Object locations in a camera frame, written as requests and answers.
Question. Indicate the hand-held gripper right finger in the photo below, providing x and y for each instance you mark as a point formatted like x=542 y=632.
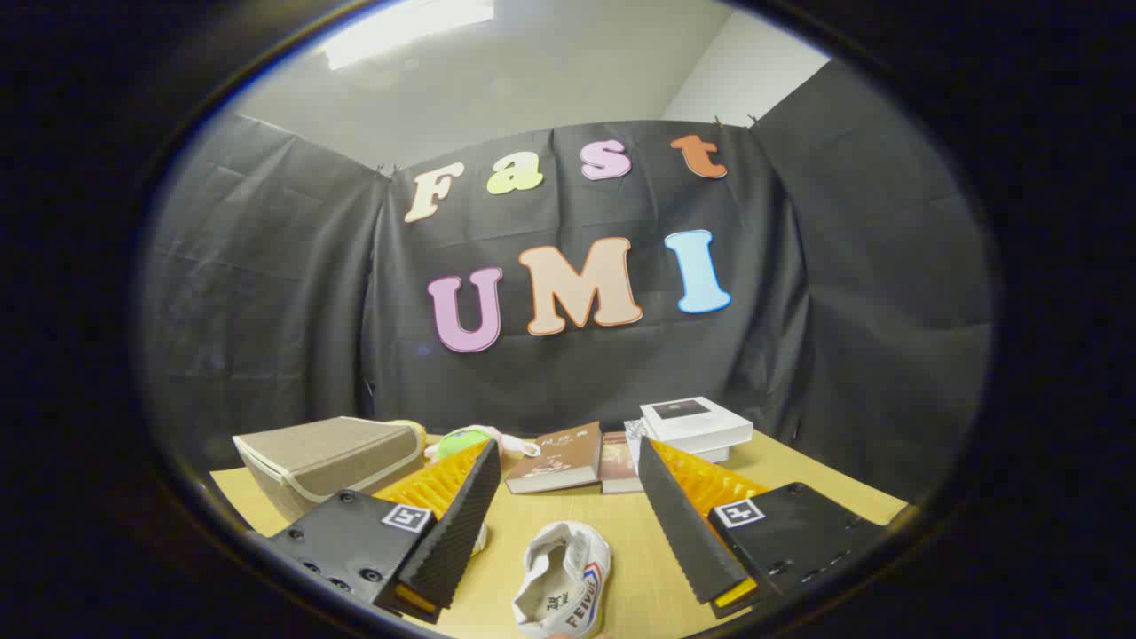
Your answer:
x=679 y=524

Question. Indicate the dark brown book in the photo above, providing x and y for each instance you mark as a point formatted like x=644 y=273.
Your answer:
x=617 y=461

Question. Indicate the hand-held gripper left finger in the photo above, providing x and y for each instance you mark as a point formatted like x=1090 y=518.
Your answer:
x=461 y=524

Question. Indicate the beige fabric storage box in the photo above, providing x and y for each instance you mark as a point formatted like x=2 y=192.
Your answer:
x=328 y=453

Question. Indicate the white patterned book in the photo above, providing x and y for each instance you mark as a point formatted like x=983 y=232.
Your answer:
x=634 y=433

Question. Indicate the ceiling light panel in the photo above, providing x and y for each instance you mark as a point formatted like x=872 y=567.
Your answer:
x=399 y=27

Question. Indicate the green and pink plush toy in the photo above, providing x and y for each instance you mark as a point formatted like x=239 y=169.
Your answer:
x=461 y=439

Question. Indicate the white book with dark picture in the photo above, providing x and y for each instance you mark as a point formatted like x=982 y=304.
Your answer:
x=701 y=422

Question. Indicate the light brown book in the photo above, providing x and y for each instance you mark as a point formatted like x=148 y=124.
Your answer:
x=555 y=453

